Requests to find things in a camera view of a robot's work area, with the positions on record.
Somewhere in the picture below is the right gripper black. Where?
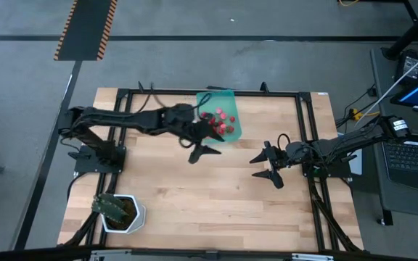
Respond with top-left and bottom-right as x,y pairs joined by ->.
248,140 -> 314,180

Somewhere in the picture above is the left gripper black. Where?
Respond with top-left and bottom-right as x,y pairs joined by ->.
162,103 -> 226,156

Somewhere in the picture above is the teal plastic tupperware container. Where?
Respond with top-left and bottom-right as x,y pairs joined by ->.
195,89 -> 243,145

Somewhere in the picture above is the white hexagonal plant pot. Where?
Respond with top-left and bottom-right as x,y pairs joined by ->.
99,194 -> 147,235

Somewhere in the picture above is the green cactus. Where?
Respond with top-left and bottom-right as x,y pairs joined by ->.
91,192 -> 130,224

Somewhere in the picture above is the grey side desk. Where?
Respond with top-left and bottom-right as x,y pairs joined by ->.
369,46 -> 418,222

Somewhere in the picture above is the dark grey laptop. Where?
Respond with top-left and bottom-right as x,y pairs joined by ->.
371,129 -> 418,221

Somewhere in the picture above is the thin white rod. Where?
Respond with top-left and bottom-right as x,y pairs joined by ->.
355,42 -> 418,126

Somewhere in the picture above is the black mat with orange stripes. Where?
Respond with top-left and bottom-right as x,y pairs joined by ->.
53,0 -> 119,62

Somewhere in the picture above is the black power adapter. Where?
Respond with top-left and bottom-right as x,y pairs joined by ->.
395,49 -> 418,87

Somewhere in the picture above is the slanted black floor tape strip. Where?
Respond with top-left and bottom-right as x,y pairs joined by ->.
12,59 -> 83,251

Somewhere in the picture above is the black stand pole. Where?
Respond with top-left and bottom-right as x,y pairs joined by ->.
382,0 -> 418,61

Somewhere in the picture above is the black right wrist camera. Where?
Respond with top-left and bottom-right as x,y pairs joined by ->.
270,173 -> 285,190

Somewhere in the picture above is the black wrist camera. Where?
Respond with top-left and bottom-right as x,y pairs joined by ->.
270,173 -> 285,190
187,150 -> 202,165

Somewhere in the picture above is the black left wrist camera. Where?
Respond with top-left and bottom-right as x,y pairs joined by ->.
187,150 -> 202,165

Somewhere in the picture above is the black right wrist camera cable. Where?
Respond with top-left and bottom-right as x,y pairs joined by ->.
276,133 -> 292,150

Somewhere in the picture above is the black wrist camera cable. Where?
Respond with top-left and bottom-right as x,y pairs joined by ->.
276,133 -> 292,150
136,82 -> 213,114

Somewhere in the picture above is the black metal table frame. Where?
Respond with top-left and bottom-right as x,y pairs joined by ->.
59,80 -> 365,254

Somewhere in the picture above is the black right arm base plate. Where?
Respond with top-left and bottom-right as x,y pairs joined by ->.
302,150 -> 358,179

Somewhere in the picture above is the black left wrist camera cable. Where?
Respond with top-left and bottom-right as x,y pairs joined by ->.
136,82 -> 213,114

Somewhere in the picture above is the yellow cable connector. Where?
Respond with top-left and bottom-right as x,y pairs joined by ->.
350,107 -> 381,123

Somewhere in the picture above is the silver metal bracket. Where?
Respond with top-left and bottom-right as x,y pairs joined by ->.
89,249 -> 133,261
290,252 -> 335,261

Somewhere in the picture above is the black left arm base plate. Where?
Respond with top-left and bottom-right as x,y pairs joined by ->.
67,146 -> 127,175

